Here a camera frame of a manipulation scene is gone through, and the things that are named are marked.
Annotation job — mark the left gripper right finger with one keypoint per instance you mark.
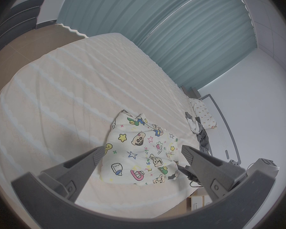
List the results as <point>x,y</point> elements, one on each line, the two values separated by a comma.
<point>216,178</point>

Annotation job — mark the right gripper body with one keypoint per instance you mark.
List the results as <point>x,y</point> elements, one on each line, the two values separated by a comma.
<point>191,175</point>

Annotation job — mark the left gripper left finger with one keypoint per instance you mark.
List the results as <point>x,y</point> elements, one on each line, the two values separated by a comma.
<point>71,175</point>

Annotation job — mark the white printed pyjama top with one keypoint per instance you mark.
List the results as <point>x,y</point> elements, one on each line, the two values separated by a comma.
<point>138,151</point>

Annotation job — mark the bed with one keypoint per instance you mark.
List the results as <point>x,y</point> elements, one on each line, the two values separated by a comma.
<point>73,92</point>

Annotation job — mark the grey and white bedside table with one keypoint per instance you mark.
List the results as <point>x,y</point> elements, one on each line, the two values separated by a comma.
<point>190,92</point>
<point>197,201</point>

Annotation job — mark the dark grey garment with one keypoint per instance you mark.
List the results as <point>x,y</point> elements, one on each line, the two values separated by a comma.
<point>205,148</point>

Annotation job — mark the black garment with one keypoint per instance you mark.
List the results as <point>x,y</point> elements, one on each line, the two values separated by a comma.
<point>202,135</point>

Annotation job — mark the white garment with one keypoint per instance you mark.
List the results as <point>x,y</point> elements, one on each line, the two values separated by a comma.
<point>193,126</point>

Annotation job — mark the grey labelled garment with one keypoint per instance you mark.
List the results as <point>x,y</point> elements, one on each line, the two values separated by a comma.
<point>188,115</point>

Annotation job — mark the white printed pillow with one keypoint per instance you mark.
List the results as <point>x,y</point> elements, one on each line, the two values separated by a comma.
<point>203,114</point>

